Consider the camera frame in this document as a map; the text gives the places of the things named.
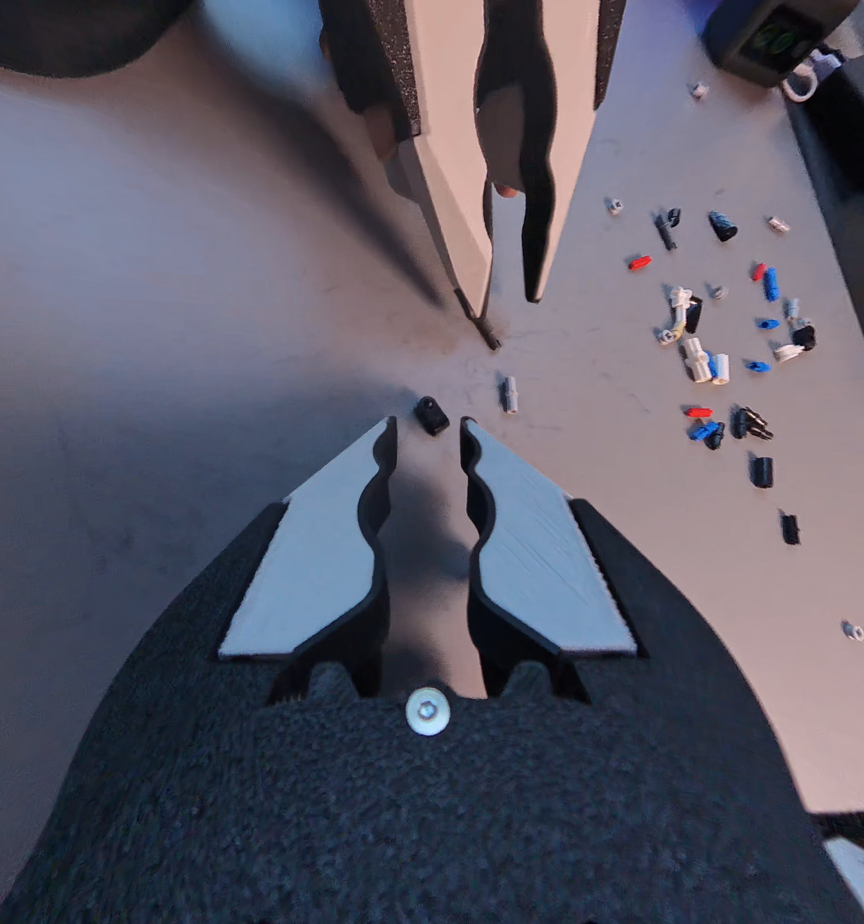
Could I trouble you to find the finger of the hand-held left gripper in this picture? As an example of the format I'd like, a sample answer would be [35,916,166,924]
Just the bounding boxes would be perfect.
[519,0,603,304]
[389,0,495,321]

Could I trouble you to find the white cable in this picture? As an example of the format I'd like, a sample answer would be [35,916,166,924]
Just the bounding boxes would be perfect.
[782,51,846,105]

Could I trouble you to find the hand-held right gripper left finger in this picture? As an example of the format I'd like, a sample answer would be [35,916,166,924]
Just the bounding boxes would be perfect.
[219,416,400,662]

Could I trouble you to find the person's left hand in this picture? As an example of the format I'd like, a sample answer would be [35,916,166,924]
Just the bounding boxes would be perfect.
[476,80,530,199]

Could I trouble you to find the grey desk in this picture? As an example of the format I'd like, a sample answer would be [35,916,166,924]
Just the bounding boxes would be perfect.
[0,0,864,867]

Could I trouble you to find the black power adapter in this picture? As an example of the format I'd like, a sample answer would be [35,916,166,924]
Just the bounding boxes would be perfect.
[800,65,864,192]

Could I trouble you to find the black box device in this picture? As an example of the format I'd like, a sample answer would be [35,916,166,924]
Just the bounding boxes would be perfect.
[704,0,859,88]

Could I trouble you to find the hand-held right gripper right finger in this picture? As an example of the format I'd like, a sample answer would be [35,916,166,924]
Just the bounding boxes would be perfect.
[461,416,639,662]

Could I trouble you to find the scattered small building pieces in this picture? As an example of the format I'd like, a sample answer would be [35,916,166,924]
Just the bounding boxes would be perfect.
[606,80,864,643]

